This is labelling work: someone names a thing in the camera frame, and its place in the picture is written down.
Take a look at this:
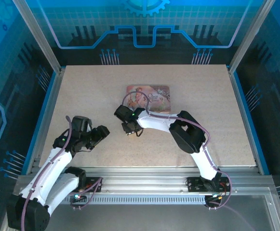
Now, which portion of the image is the colourful illustrated picture book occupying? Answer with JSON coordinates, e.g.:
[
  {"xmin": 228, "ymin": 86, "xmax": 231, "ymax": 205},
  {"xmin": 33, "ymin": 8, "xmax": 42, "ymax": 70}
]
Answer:
[{"xmin": 126, "ymin": 84, "xmax": 172, "ymax": 114}]

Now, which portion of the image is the aluminium mounting rail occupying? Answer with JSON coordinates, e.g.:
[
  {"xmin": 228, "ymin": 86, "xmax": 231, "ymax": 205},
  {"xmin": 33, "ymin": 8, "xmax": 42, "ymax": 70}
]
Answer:
[{"xmin": 13, "ymin": 166, "xmax": 275, "ymax": 195}]

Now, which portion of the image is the aluminium frame post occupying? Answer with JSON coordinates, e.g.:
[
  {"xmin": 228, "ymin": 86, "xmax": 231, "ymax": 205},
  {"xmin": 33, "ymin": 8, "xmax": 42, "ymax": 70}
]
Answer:
[
  {"xmin": 12, "ymin": 0, "xmax": 66, "ymax": 74},
  {"xmin": 227, "ymin": 0, "xmax": 276, "ymax": 73}
]

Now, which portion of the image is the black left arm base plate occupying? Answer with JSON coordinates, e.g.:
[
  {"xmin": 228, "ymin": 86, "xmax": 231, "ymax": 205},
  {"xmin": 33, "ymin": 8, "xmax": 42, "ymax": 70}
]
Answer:
[{"xmin": 81, "ymin": 176, "xmax": 104, "ymax": 193}]

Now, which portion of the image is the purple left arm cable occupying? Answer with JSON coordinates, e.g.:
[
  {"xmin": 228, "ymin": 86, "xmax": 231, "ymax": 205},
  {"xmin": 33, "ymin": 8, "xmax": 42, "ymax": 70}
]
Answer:
[{"xmin": 21, "ymin": 115, "xmax": 105, "ymax": 229}]

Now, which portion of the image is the slotted grey cable duct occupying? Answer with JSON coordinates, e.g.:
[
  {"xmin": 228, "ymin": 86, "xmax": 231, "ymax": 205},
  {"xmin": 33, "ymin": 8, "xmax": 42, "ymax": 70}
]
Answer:
[{"xmin": 64, "ymin": 195, "xmax": 208, "ymax": 203}]

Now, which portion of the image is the small controller with lights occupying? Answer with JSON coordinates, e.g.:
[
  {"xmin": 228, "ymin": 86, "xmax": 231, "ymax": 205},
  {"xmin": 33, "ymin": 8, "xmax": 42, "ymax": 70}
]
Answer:
[
  {"xmin": 205, "ymin": 191, "xmax": 228, "ymax": 205},
  {"xmin": 69, "ymin": 192, "xmax": 88, "ymax": 203}
]

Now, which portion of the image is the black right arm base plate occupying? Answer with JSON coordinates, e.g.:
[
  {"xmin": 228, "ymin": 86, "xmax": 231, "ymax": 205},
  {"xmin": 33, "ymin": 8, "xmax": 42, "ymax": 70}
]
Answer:
[{"xmin": 186, "ymin": 176, "xmax": 236, "ymax": 193}]

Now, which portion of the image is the aluminium table side rail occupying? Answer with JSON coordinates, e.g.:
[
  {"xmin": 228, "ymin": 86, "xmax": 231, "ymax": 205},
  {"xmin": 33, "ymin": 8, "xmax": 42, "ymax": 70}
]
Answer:
[
  {"xmin": 228, "ymin": 67, "xmax": 264, "ymax": 175},
  {"xmin": 25, "ymin": 67, "xmax": 66, "ymax": 175}
]

